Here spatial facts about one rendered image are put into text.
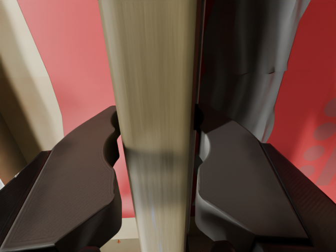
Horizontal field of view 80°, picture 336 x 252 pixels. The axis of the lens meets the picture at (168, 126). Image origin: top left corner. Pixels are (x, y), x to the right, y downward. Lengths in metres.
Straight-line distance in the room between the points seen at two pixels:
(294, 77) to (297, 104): 0.03
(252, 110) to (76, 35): 0.16
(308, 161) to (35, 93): 0.29
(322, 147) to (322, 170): 0.04
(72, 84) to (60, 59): 0.02
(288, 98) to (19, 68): 0.23
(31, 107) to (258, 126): 0.21
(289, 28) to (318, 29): 0.03
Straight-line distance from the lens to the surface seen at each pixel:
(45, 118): 0.22
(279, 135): 0.24
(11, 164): 0.25
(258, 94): 0.20
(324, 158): 0.29
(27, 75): 0.21
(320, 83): 0.23
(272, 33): 0.18
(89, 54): 0.18
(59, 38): 0.19
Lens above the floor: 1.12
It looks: 57 degrees down
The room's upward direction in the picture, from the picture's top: 176 degrees clockwise
